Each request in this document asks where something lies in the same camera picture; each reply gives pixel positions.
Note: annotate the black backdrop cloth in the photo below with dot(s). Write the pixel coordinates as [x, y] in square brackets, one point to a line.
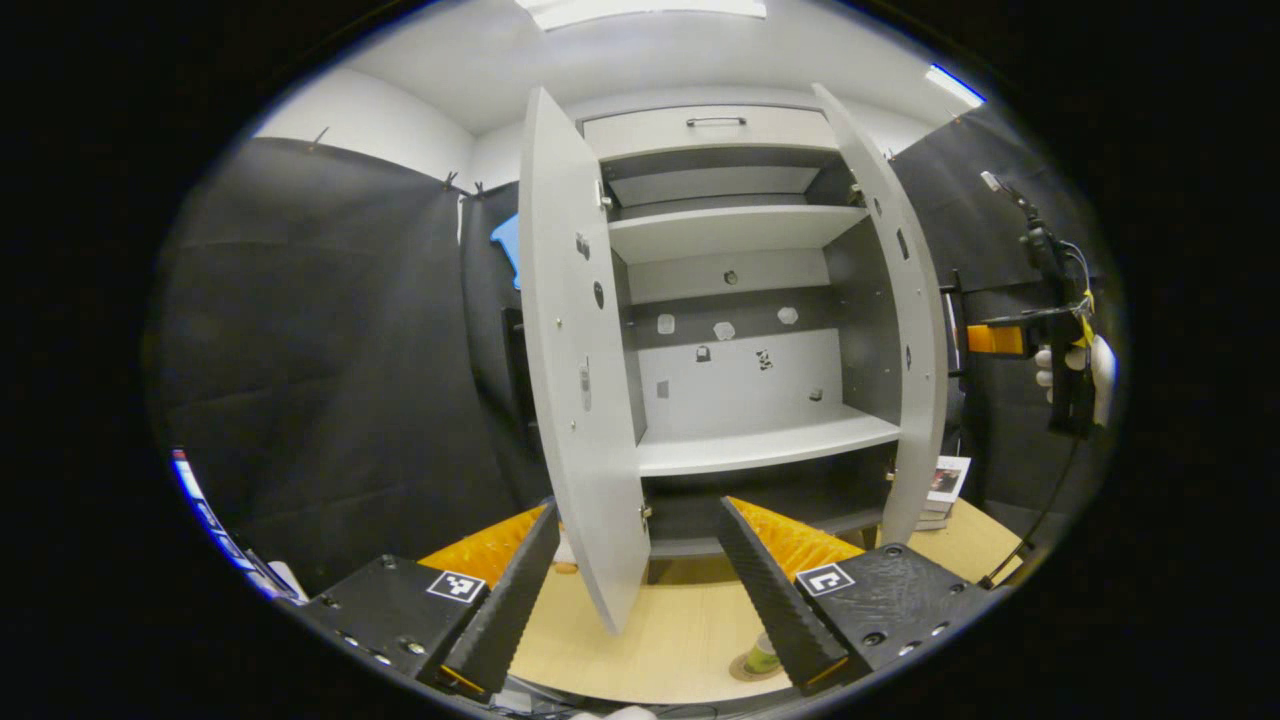
[330, 350]

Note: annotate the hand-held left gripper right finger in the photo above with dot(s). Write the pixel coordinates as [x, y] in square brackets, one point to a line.
[775, 610]

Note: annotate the small ceiling light panel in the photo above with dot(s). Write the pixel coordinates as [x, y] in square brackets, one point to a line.
[955, 85]

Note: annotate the round brown coaster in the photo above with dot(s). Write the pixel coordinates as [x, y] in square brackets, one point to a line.
[740, 672]

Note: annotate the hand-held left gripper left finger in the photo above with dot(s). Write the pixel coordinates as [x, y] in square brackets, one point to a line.
[505, 620]

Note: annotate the large ceiling light panel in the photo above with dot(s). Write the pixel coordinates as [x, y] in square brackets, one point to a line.
[640, 10]

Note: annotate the blue and white strip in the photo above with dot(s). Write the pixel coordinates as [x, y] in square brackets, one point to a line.
[215, 525]

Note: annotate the penguin plush toy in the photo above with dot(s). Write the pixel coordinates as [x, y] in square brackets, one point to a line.
[566, 550]

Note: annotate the grey cabinet door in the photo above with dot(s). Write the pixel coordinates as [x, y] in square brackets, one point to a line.
[920, 400]
[565, 400]

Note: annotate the grey cabinet shelf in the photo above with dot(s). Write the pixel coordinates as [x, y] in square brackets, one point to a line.
[730, 232]
[770, 445]

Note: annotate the grey book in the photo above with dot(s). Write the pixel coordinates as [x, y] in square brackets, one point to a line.
[932, 520]

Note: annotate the grey cabinet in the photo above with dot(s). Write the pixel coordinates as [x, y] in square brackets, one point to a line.
[860, 320]

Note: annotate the white book with dark photo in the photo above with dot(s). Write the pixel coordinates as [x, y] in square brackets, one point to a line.
[948, 485]

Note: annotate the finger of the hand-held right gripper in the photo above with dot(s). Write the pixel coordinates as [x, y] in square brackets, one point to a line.
[995, 340]

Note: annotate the clear bottle with green label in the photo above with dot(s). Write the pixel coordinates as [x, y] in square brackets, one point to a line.
[762, 655]

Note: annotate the grey cabinet drawer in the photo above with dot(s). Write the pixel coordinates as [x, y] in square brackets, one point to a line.
[640, 137]

